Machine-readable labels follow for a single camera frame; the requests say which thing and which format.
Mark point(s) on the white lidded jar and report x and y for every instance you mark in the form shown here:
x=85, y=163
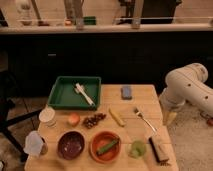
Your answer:
x=47, y=117

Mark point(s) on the silver fork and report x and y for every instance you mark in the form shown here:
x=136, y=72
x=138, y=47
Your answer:
x=140, y=114

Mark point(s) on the green cup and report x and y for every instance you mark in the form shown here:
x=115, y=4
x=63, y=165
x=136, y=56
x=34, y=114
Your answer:
x=137, y=149

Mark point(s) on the orange bowl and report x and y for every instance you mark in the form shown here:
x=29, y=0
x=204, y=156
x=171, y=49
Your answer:
x=99, y=140

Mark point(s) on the green pepper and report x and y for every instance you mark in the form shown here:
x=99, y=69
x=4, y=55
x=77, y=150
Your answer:
x=106, y=147

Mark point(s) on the green tray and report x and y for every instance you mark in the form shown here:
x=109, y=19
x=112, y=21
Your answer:
x=65, y=96

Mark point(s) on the blue sponge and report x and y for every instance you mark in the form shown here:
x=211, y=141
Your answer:
x=126, y=92

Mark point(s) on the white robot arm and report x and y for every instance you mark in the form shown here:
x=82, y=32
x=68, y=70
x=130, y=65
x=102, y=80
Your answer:
x=185, y=84

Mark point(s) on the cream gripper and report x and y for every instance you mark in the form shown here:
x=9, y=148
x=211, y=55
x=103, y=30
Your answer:
x=169, y=114

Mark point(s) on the orange peach fruit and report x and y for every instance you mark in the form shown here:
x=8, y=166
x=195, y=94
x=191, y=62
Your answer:
x=73, y=119

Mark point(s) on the red grapes bunch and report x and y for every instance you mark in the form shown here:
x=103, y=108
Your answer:
x=92, y=121

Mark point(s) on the yellow banana piece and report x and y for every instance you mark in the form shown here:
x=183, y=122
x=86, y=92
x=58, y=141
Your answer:
x=116, y=117

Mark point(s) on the clear plastic pitcher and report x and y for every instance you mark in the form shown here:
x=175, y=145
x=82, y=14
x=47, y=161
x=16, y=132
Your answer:
x=35, y=145

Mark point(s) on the black office chair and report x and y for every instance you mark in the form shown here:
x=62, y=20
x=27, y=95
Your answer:
x=5, y=106

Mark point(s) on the dark purple bowl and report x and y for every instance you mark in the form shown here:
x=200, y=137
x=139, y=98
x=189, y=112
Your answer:
x=70, y=145

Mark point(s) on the white spatula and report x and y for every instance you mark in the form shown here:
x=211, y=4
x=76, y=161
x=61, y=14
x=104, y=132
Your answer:
x=79, y=89

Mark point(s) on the black scrub brush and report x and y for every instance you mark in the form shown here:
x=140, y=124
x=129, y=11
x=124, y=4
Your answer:
x=159, y=150

